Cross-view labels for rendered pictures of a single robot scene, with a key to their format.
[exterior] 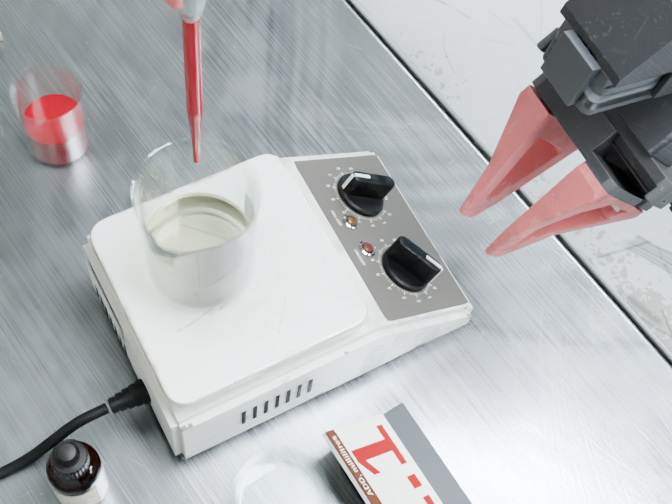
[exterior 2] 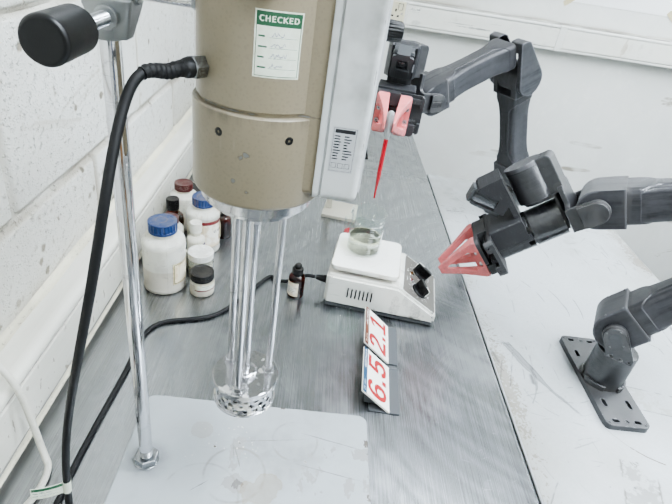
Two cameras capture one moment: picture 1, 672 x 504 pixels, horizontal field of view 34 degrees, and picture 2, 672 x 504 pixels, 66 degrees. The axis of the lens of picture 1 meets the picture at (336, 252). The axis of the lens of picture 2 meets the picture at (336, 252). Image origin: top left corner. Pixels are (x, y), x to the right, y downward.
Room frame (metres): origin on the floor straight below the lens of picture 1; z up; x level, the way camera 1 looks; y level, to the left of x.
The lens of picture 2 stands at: (-0.38, -0.43, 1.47)
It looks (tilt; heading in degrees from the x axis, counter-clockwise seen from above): 32 degrees down; 42
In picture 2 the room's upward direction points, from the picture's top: 9 degrees clockwise
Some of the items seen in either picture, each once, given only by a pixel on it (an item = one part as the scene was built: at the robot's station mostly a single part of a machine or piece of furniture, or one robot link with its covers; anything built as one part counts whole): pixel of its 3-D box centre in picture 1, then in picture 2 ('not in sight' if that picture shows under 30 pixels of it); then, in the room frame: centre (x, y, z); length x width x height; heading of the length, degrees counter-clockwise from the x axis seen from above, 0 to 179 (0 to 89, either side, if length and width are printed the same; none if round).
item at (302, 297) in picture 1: (228, 274); (368, 255); (0.26, 0.06, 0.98); 0.12 x 0.12 x 0.01; 38
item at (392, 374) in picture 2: not in sight; (380, 379); (0.10, -0.13, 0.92); 0.09 x 0.06 x 0.04; 42
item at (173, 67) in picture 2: not in sight; (164, 70); (-0.22, -0.12, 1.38); 0.03 x 0.01 x 0.01; 13
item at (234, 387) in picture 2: not in sight; (250, 302); (-0.14, -0.12, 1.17); 0.07 x 0.07 x 0.25
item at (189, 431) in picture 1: (267, 288); (377, 277); (0.27, 0.04, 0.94); 0.22 x 0.13 x 0.08; 128
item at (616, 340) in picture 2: not in sight; (620, 333); (0.42, -0.34, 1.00); 0.09 x 0.06 x 0.06; 17
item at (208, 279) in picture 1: (196, 236); (364, 231); (0.25, 0.07, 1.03); 0.07 x 0.06 x 0.08; 165
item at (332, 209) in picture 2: not in sight; (343, 188); (0.45, 0.31, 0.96); 0.08 x 0.08 x 0.13; 39
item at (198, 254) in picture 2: not in sight; (200, 262); (0.04, 0.26, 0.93); 0.05 x 0.05 x 0.05
